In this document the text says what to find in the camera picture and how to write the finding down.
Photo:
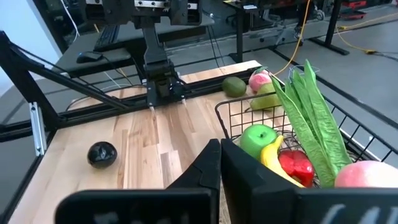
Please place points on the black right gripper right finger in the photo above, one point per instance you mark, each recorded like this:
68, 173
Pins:
264, 202

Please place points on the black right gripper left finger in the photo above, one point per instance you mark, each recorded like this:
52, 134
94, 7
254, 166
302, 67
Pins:
140, 208

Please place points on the yellow banana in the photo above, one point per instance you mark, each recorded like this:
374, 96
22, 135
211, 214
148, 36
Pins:
270, 158

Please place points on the red bell pepper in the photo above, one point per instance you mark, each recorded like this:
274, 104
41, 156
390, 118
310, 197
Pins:
297, 168

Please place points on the green apple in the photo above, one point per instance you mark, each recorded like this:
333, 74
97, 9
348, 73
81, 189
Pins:
256, 140

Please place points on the black plum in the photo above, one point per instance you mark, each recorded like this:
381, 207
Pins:
102, 155

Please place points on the green bean pod bundle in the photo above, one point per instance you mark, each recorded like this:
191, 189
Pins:
317, 130

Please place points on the green pear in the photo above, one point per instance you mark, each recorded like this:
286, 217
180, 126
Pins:
264, 101

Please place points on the pink peach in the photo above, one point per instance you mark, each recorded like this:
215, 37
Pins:
258, 81
367, 174

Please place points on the dark green avocado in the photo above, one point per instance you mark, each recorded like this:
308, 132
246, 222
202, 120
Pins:
234, 87

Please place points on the grey desk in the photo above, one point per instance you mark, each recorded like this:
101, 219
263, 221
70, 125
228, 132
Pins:
124, 34

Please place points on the black keyboard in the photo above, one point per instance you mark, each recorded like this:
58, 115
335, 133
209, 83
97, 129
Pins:
107, 37

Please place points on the black computer mouse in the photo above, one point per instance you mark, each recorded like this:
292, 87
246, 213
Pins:
89, 57

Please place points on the black aluminium rig frame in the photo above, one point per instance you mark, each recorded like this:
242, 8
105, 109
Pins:
21, 81

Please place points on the silver aluminium bracket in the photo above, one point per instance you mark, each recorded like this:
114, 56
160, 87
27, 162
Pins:
37, 130

